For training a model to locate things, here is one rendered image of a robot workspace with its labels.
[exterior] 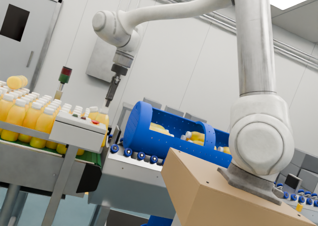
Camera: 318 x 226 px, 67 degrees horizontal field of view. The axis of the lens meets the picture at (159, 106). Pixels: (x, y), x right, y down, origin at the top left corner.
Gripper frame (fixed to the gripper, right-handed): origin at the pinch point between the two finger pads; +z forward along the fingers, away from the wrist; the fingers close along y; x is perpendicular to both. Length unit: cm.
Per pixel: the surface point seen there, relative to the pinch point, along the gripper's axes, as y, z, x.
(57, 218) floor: 86, 117, -2
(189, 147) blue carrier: 3, 7, -50
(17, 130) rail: -4.8, 21.0, 31.5
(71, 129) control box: -17.7, 10.5, 11.1
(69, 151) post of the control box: -14.7, 20.4, 8.8
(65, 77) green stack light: 49, -2, 26
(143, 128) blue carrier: 2.6, 5.2, -21.7
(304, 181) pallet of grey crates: 173, 37, -351
